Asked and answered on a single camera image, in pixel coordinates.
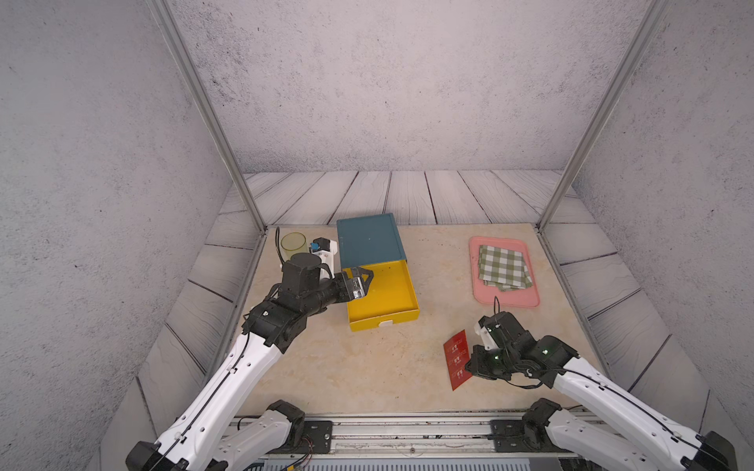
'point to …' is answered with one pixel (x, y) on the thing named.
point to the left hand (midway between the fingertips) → (365, 276)
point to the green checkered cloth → (503, 268)
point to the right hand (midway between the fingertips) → (467, 368)
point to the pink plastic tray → (527, 296)
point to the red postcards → (457, 354)
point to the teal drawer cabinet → (369, 240)
